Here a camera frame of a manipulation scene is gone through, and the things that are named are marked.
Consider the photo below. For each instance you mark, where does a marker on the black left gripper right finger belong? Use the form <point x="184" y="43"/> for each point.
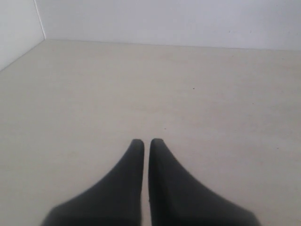
<point x="178" y="199"/>

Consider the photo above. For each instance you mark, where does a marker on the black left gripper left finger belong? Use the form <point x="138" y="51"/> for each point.
<point x="113" y="201"/>

